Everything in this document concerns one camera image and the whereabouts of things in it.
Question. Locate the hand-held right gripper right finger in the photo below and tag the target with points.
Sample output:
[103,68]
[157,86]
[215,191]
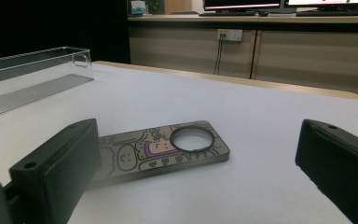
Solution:
[338,161]

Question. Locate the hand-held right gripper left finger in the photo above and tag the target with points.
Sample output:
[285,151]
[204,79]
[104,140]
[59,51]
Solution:
[59,168]

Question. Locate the clear plastic tray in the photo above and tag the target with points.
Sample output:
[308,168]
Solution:
[28,93]

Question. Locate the dark cartoon print phone case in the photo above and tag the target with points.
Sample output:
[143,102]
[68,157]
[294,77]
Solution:
[155,152]

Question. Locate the white table sheet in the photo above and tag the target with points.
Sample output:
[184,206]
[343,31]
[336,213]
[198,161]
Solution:
[245,118]

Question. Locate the wooden table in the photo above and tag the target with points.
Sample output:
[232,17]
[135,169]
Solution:
[261,84]

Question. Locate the beige cabinet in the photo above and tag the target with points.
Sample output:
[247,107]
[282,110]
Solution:
[307,53]

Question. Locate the black curtain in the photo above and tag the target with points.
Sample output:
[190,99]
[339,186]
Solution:
[52,25]

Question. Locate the black keyboard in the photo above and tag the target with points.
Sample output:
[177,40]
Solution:
[335,13]
[227,13]

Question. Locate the black computer monitor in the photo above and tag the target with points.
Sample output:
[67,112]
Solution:
[242,3]
[332,2]

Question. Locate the black computer mouse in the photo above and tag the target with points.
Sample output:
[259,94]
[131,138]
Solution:
[263,13]

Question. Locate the teal tissue box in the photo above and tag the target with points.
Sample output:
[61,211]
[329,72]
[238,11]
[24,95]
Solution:
[138,7]

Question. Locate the white wall socket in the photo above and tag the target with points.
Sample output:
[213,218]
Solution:
[230,34]

